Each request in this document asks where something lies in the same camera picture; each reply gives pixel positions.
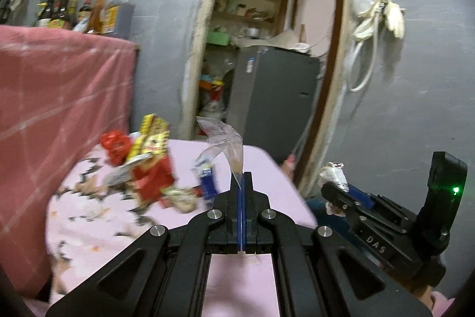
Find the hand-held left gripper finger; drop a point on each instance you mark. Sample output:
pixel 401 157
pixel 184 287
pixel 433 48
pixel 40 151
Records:
pixel 244 213
pixel 237 213

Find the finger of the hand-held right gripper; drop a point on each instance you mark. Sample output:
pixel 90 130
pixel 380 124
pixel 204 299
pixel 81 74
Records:
pixel 339 200
pixel 362 196

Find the white paper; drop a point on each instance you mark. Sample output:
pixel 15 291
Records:
pixel 334 174

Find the clear plastic wrapper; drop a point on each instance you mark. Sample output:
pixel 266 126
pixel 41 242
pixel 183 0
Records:
pixel 226 142

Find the red plastic bag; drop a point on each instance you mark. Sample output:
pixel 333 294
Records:
pixel 117 146

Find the blue packet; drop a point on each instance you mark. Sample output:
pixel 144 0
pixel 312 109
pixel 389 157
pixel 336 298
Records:
pixel 207 183

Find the beige crumpled wrapper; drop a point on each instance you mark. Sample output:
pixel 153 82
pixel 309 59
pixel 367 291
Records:
pixel 182 200

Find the white red sack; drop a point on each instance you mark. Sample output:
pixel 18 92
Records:
pixel 213 109

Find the yellow red snack packet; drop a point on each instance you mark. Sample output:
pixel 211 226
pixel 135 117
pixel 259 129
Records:
pixel 152 135

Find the grey refrigerator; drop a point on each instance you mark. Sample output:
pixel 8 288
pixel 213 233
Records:
pixel 274 98

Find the orange plastic toy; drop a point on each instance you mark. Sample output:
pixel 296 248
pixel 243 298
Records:
pixel 210 82

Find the cardboard sheet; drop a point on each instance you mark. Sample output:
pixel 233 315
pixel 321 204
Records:
pixel 289 40

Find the green box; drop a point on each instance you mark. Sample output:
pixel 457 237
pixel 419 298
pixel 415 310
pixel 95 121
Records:
pixel 219 38

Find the white gloves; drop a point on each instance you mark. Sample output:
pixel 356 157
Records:
pixel 395 18

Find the metal pot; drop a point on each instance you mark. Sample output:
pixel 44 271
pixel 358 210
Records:
pixel 253 31

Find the red checked blanket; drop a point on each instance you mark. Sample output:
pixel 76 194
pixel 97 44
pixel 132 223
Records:
pixel 55 98

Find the large jug with white cap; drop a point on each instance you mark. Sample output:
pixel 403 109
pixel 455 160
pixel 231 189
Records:
pixel 120 12

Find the brown paper packet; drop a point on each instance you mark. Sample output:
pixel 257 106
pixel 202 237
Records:
pixel 97 16

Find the red capped sauce bottle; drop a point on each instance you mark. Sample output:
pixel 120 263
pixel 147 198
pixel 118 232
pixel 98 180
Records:
pixel 84 10

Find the dark sauce bottle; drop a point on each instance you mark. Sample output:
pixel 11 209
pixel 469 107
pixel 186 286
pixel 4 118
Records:
pixel 45 14
pixel 61 14

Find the brown wooden door frame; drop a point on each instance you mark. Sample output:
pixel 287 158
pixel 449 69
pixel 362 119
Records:
pixel 332 42

